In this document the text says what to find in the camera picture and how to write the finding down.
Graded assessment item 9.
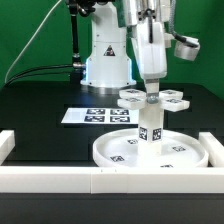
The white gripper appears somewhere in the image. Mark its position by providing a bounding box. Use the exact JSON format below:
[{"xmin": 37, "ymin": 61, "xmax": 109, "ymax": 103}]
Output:
[{"xmin": 132, "ymin": 20, "xmax": 200, "ymax": 104}]

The white cross-shaped table base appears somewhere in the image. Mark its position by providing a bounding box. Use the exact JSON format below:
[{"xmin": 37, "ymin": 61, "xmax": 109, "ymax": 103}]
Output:
[{"xmin": 117, "ymin": 89, "xmax": 190, "ymax": 112}]

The white round table top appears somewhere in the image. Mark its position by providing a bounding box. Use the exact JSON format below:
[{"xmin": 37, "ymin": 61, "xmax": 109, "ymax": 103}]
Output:
[{"xmin": 93, "ymin": 128, "xmax": 208, "ymax": 169}]

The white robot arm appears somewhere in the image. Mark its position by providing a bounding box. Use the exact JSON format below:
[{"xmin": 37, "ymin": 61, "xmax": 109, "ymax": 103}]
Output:
[{"xmin": 82, "ymin": 0, "xmax": 200, "ymax": 104}]

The white marker sheet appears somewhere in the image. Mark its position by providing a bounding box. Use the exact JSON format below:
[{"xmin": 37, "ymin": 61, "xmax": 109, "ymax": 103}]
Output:
[{"xmin": 61, "ymin": 108, "xmax": 139, "ymax": 125}]

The white right fence bar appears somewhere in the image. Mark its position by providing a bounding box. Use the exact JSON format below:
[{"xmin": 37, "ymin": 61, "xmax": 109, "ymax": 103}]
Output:
[{"xmin": 199, "ymin": 132, "xmax": 224, "ymax": 168}]

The white fence bar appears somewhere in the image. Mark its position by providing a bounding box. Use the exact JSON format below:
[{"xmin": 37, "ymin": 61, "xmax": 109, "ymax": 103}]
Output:
[
  {"xmin": 0, "ymin": 166, "xmax": 224, "ymax": 194},
  {"xmin": 0, "ymin": 130, "xmax": 15, "ymax": 166},
  {"xmin": 199, "ymin": 132, "xmax": 224, "ymax": 168}
]

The white left fence bar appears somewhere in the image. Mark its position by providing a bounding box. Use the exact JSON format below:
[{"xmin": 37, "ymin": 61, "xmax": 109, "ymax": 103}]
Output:
[{"xmin": 0, "ymin": 130, "xmax": 15, "ymax": 166}]

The white front fence bar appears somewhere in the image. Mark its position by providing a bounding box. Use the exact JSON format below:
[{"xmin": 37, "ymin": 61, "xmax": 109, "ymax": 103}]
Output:
[{"xmin": 0, "ymin": 166, "xmax": 224, "ymax": 194}]

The white cable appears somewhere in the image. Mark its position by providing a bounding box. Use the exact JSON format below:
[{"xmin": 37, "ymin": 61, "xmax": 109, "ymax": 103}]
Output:
[{"xmin": 3, "ymin": 0, "xmax": 64, "ymax": 84}]

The black cable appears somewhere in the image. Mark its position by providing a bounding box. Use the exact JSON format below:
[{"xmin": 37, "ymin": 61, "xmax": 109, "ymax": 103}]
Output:
[{"xmin": 2, "ymin": 64, "xmax": 75, "ymax": 88}]

